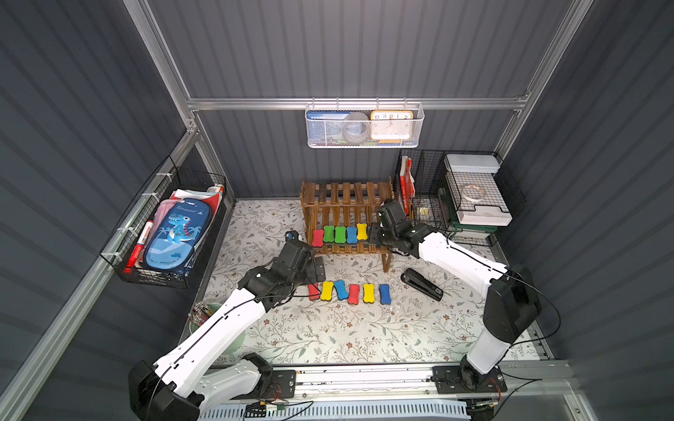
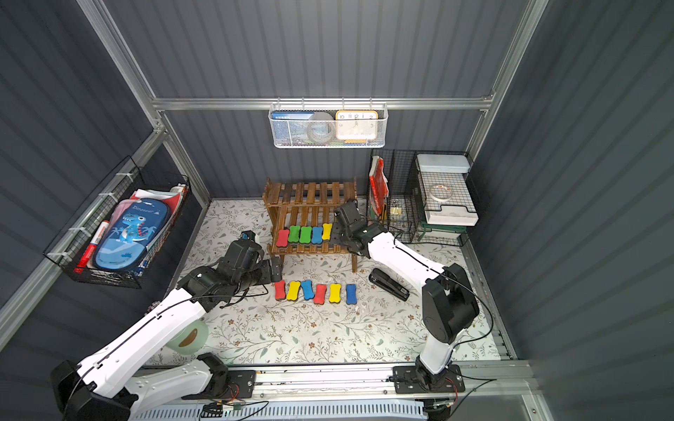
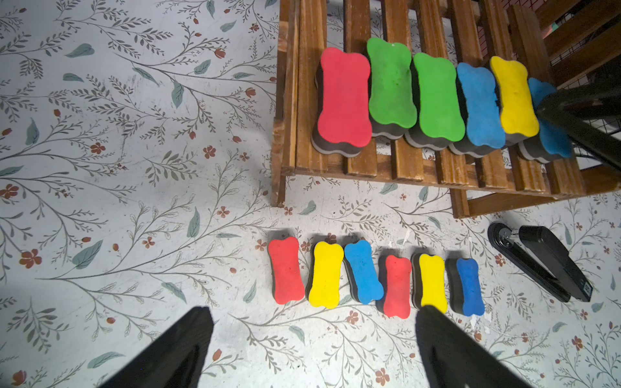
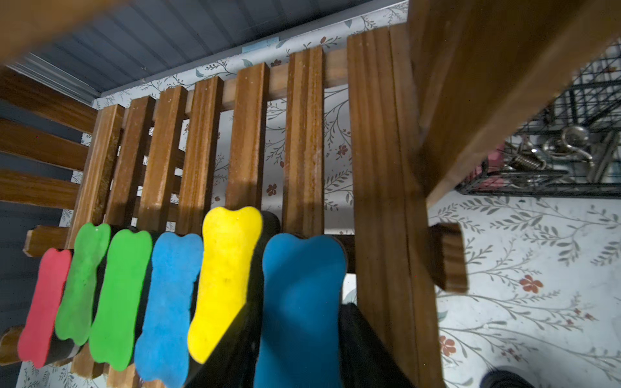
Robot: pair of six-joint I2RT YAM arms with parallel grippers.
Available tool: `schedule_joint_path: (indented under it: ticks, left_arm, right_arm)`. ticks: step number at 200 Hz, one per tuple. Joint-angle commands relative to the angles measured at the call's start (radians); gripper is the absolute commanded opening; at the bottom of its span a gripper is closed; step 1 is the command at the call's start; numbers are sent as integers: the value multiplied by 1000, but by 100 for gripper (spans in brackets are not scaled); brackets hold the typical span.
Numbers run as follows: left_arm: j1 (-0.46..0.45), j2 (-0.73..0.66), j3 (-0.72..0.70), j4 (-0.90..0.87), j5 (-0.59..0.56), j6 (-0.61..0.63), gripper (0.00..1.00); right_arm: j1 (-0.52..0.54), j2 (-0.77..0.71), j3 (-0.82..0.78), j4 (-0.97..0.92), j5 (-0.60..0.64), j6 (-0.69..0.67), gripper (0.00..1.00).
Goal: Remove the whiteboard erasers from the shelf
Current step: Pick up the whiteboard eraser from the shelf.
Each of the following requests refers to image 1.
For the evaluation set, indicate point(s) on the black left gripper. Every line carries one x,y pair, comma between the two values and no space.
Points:
316,269

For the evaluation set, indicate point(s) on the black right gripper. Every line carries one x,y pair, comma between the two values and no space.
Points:
377,234

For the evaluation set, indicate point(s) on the yellow eraser top shelf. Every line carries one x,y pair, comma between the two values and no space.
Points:
327,291

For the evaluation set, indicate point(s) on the yellow eraser shelf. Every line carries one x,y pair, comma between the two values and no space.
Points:
362,232
327,291

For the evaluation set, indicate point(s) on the red eraser top shelf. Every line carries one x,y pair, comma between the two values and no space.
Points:
314,293

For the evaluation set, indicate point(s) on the red eraser shelf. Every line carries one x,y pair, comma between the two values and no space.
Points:
318,238
314,293

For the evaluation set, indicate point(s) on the blue eraser top shelf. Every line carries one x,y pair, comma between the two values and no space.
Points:
340,288

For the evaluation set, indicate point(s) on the blue eraser shelf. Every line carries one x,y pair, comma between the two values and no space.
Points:
340,288
352,235

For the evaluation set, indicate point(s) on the green eraser shelf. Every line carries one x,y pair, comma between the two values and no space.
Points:
328,234

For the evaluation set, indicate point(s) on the wooden two-tier shelf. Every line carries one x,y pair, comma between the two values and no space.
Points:
344,204

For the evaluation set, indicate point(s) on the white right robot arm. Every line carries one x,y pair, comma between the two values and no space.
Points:
511,301

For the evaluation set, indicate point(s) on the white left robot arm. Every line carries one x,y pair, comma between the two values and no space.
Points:
181,384

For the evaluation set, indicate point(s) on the red eraser lower shelf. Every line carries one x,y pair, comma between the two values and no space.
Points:
318,238

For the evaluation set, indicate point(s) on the black stapler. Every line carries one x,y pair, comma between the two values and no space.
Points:
415,280

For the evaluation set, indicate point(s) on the red folder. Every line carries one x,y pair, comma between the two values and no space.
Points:
406,181

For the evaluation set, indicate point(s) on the clear tape roll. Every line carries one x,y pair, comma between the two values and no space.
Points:
473,193

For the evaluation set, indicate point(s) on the white plastic box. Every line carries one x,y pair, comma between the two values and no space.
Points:
483,215

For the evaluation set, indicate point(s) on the yellow alarm clock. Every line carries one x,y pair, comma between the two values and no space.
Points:
391,125

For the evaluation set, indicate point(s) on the white box on organizer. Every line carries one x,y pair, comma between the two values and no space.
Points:
472,163

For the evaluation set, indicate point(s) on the grey tape roll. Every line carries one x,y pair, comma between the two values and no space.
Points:
356,128

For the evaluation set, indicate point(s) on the blue box in basket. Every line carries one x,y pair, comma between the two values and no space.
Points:
325,128

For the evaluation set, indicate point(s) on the blue dinosaur pencil case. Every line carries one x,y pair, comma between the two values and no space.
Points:
175,240

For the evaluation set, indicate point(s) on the pink case in basket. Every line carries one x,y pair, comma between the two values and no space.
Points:
163,208

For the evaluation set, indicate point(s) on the red marker pen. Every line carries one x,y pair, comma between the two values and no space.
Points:
140,244

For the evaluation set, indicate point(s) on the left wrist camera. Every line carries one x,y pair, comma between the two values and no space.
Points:
291,235

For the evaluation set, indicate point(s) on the black wire desk organizer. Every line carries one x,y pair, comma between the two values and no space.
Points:
438,197

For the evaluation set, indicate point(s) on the white wire wall basket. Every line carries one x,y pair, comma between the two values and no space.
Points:
367,107

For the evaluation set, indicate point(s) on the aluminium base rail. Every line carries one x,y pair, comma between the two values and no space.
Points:
415,381

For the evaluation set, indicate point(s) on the black wire side basket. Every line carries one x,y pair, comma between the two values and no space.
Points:
175,183

